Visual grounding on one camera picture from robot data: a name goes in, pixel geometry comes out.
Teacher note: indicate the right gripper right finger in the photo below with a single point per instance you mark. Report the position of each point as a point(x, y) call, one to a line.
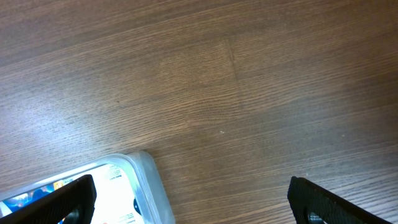
point(311, 203)

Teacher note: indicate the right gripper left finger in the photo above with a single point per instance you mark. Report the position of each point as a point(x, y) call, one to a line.
point(72, 203)

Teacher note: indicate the white Beiersdorf plaster box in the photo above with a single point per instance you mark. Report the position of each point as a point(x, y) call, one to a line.
point(115, 201)

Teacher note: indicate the clear plastic container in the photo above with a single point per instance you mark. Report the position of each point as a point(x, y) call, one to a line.
point(150, 196)

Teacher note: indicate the blue yellow VapoDrops box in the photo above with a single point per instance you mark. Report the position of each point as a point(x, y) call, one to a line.
point(17, 199)

